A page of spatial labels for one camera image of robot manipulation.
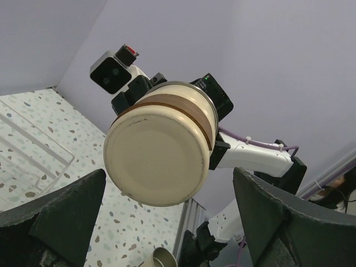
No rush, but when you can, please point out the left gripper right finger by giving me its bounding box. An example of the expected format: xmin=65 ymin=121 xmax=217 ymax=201
xmin=233 ymin=167 xmax=355 ymax=266

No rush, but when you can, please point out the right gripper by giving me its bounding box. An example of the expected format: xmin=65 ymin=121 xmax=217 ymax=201
xmin=111 ymin=73 xmax=234 ymax=170

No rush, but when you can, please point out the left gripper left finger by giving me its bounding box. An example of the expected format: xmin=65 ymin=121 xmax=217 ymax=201
xmin=1 ymin=169 xmax=106 ymax=266

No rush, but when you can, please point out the cream brown metal cup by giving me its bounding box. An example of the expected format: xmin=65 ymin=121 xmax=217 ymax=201
xmin=103 ymin=81 xmax=219 ymax=207

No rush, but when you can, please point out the beige plastic cup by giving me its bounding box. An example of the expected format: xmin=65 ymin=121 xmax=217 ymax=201
xmin=140 ymin=248 xmax=178 ymax=267

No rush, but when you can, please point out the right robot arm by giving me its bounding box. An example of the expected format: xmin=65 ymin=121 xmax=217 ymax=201
xmin=103 ymin=73 xmax=306 ymax=207

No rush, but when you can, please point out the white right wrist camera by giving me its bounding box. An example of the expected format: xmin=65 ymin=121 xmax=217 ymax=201
xmin=90 ymin=44 xmax=148 ymax=95

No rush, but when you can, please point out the clear wire dish rack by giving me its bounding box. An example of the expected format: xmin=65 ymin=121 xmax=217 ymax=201
xmin=1 ymin=101 xmax=75 ymax=198

